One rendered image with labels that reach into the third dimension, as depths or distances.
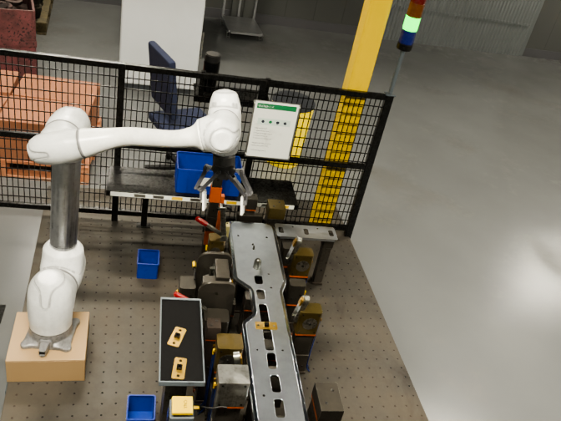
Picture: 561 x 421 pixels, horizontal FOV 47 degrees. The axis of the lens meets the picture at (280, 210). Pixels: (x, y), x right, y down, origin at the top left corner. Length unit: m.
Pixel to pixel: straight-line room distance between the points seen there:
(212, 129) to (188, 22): 4.28
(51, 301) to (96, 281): 0.59
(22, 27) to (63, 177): 3.63
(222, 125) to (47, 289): 0.94
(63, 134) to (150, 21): 4.02
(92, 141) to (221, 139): 0.47
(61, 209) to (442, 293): 2.88
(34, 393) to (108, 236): 0.97
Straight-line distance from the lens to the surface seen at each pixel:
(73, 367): 2.56
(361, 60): 3.07
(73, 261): 2.58
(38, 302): 2.46
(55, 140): 2.18
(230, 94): 2.06
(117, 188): 3.01
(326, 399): 2.23
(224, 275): 2.33
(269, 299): 2.56
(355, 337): 2.95
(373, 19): 3.02
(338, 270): 3.29
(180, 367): 2.03
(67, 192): 2.43
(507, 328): 4.56
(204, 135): 1.90
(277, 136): 3.12
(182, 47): 6.21
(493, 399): 4.03
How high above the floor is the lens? 2.69
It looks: 33 degrees down
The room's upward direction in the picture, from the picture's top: 13 degrees clockwise
